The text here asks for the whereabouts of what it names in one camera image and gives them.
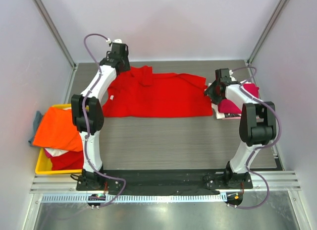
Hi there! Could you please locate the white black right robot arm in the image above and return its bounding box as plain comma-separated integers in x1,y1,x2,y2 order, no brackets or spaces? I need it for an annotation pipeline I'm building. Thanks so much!
204,68,277,188

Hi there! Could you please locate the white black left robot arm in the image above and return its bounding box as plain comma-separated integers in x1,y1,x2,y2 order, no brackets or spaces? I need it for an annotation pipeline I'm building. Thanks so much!
71,39,130,191

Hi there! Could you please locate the folded magenta t-shirt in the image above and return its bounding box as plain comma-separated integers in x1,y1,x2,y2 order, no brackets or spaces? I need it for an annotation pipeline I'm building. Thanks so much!
217,82,259,115

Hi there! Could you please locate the folded black patterned t-shirt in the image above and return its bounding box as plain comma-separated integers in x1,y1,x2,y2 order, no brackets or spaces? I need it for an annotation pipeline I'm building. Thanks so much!
223,114,241,118

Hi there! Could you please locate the folded pink t-shirt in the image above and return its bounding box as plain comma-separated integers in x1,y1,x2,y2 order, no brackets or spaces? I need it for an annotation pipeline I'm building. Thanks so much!
222,116,241,120

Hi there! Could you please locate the orange t-shirt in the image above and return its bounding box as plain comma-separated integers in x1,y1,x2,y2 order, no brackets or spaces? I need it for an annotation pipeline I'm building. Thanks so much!
33,107,83,152

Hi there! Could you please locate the grey t-shirt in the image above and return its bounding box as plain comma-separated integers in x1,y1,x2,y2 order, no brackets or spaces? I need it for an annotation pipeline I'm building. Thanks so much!
28,111,44,146

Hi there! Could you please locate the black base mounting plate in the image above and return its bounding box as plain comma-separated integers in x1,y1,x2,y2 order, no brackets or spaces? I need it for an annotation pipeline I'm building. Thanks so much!
76,168,254,196

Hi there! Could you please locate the dark red t-shirt in bin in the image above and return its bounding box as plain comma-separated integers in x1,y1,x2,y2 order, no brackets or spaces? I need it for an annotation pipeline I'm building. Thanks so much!
50,151,84,171

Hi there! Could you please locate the yellow plastic bin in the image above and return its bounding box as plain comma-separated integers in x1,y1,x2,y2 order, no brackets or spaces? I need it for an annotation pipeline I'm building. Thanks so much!
34,103,84,175

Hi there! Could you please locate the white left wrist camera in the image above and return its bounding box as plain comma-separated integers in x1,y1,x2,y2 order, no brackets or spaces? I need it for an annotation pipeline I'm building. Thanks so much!
106,39,122,45

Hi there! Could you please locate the left aluminium frame post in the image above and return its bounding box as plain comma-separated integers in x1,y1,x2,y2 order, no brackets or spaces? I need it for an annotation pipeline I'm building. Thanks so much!
32,0,76,70

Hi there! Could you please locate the aluminium frame post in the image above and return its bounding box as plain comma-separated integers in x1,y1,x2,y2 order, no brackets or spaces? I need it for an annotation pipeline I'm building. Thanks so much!
32,0,76,70
246,0,290,65

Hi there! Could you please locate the right aluminium frame post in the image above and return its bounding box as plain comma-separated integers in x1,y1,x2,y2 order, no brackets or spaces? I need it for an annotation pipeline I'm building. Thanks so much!
246,0,290,65

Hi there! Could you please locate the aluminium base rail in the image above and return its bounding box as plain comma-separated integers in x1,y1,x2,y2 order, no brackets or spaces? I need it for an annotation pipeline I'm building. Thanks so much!
29,171,301,194

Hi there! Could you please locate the white slotted cable duct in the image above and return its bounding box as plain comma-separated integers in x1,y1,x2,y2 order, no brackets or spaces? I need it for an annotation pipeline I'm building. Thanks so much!
41,192,227,204

